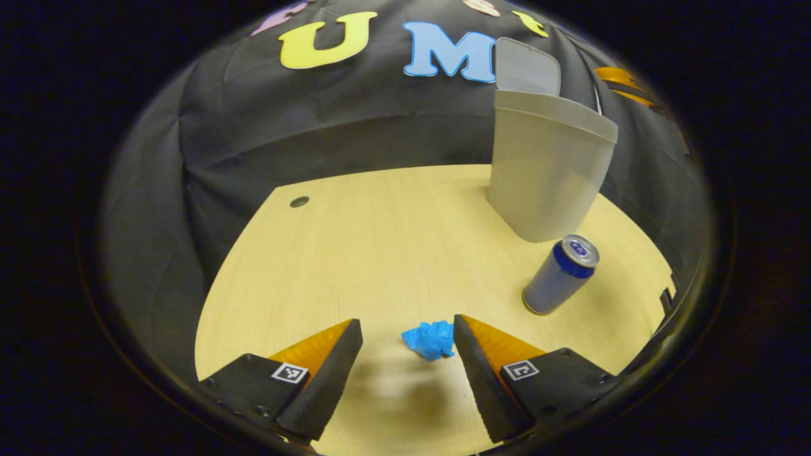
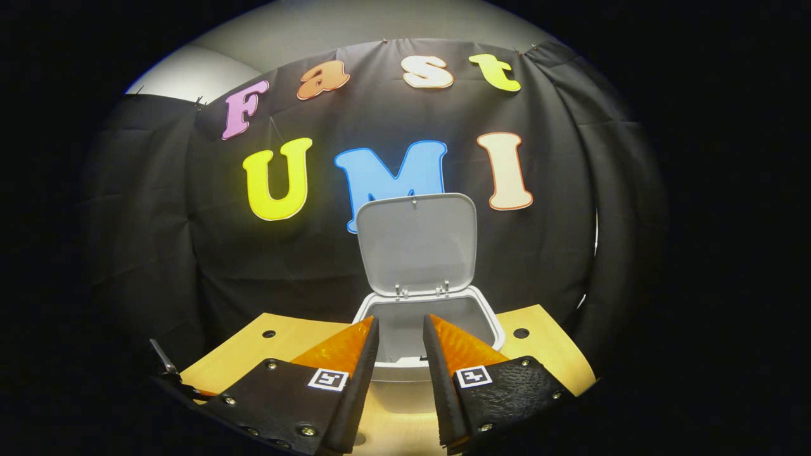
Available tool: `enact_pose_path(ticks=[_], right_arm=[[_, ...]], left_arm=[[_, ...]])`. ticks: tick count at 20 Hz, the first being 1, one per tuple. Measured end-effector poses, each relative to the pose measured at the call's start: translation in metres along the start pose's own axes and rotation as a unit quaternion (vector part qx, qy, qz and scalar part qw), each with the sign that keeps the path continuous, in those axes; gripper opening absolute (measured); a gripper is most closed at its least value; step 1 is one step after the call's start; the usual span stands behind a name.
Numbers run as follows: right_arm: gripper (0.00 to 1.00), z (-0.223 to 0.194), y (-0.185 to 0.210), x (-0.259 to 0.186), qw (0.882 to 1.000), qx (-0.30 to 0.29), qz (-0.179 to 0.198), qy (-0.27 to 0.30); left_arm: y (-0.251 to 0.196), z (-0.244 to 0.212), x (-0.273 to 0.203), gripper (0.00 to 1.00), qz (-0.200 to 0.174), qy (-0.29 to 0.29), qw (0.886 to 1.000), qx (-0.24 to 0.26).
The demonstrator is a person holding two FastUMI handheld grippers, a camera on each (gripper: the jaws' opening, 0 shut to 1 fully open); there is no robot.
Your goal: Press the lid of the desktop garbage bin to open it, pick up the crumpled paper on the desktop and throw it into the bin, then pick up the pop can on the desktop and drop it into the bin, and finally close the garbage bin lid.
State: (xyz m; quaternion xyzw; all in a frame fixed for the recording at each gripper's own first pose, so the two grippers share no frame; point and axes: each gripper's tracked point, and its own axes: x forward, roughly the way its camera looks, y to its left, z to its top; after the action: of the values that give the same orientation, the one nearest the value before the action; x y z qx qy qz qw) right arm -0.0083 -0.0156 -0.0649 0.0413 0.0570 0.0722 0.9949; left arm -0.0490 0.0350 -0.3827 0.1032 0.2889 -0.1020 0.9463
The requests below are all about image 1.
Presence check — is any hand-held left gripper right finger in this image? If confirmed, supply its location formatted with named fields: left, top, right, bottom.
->
left=452, top=313, right=618, bottom=444

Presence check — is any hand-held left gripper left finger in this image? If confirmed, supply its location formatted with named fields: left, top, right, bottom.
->
left=198, top=318, right=364, bottom=443

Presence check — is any blue paper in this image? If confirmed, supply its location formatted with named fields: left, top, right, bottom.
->
left=401, top=320, right=456, bottom=362

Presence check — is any white desktop garbage bin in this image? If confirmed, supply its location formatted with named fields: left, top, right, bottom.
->
left=487, top=37, right=618, bottom=243

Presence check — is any silver blue pop can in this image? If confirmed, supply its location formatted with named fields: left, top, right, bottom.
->
left=522, top=234, right=600, bottom=315

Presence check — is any light wooden desktop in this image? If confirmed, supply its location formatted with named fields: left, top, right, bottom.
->
left=194, top=163, right=675, bottom=456

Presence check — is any black backdrop cloth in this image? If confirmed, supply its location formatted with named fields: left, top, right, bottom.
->
left=101, top=0, right=713, bottom=381

